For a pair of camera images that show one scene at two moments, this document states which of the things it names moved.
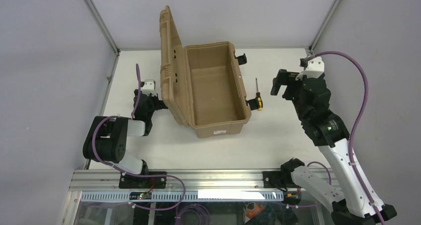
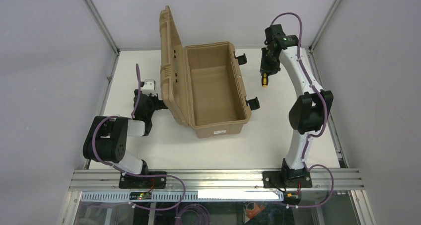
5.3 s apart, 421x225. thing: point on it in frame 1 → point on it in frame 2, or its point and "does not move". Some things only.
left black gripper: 153,103 does not move
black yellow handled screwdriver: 259,101 → 264,80
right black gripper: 290,86 → 267,65
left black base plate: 132,182 does not move
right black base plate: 279,179 does not move
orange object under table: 251,213 does not move
